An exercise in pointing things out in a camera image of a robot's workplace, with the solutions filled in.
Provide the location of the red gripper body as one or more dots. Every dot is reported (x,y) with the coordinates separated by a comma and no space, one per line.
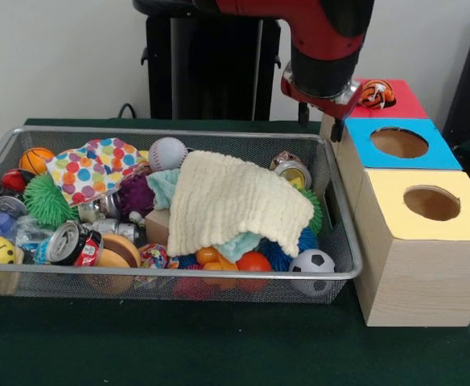
(339,109)

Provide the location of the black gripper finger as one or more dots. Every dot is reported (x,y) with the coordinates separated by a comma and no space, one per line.
(303,114)
(336,130)

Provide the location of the orange striped tiger plush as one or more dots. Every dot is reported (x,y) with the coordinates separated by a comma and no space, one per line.
(373,92)

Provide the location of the cream muslin cloth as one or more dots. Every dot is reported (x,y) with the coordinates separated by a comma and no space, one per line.
(235,201)

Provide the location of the light blue muslin cloth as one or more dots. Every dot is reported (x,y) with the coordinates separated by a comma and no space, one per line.
(162,187)

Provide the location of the polka dot cloth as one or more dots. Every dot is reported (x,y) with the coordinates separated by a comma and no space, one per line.
(86,173)

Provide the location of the plush hamburger toy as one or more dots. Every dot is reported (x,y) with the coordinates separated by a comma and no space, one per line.
(120,251)

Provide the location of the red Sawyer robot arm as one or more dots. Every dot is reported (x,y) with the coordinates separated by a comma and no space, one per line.
(323,40)

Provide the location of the wooden box with three holes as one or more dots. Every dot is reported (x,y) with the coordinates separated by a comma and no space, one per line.
(420,281)

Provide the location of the shallow mesh bin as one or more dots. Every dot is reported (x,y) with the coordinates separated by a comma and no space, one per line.
(219,287)

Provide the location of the small soccer ball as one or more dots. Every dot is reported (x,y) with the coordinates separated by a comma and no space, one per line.
(312,260)

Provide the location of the white toy baseball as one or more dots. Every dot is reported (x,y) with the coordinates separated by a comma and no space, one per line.
(167,153)

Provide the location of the red soda can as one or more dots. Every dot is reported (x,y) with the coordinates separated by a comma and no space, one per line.
(74,244)

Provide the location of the green spiky ball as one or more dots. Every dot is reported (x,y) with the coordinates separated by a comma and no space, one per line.
(44,199)

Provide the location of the small orange basketball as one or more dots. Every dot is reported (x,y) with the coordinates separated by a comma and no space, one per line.
(34,161)

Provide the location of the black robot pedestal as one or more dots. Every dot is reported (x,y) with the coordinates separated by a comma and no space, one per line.
(211,68)

